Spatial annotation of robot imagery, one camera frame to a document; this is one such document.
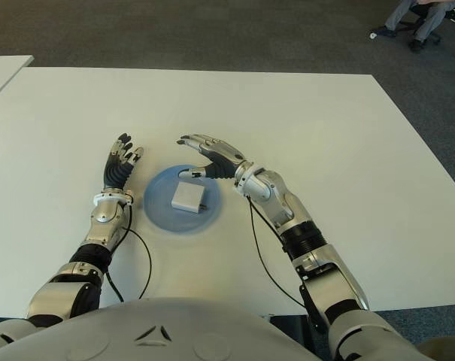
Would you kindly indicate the seated person legs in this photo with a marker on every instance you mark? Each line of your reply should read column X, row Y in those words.
column 424, row 19

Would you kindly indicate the white charger block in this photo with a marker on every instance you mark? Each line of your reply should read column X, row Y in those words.
column 187, row 197

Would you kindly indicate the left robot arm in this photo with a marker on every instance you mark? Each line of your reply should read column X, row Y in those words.
column 103, row 218

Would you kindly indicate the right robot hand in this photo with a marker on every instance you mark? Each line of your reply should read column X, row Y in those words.
column 221, row 158

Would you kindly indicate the white side table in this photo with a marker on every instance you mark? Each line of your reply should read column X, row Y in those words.
column 3, row 73

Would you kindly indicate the blue plastic plate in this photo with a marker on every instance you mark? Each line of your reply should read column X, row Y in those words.
column 163, row 214

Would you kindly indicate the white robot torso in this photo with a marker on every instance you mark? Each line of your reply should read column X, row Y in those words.
column 155, row 331

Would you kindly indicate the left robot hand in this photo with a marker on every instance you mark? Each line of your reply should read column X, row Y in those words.
column 116, row 171

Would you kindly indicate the black table leg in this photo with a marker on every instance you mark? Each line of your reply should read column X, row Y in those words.
column 291, row 331

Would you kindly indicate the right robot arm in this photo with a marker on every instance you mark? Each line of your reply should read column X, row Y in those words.
column 272, row 192

